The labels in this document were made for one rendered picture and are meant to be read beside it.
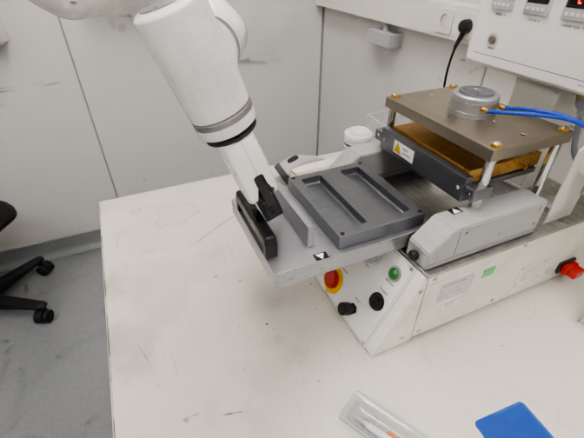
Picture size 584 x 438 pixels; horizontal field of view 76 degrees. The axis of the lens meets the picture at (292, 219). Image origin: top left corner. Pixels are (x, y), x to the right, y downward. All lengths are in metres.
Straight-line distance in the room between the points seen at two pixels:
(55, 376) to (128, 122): 1.15
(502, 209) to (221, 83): 0.49
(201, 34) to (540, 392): 0.74
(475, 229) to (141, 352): 0.62
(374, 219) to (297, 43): 1.62
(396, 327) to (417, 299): 0.07
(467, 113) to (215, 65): 0.45
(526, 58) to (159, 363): 0.87
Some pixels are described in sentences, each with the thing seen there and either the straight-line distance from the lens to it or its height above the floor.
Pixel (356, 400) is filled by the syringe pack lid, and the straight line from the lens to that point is 0.67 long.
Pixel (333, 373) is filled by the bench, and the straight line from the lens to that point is 0.71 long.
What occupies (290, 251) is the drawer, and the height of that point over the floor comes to 0.97.
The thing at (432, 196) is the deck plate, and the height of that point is 0.93.
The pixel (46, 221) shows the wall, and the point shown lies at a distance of 2.28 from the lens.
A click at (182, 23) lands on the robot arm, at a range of 0.44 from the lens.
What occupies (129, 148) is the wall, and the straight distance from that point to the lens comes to 2.08.
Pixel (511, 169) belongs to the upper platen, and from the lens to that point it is 0.76.
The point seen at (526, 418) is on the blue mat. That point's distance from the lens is 0.77.
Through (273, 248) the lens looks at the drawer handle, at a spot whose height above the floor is 0.99.
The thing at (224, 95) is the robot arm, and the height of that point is 1.21.
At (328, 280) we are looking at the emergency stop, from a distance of 0.79.
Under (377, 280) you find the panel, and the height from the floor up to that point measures 0.86.
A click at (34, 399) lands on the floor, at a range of 1.81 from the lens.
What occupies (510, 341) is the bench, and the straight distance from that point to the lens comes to 0.85.
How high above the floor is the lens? 1.36
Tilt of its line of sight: 36 degrees down
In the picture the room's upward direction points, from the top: straight up
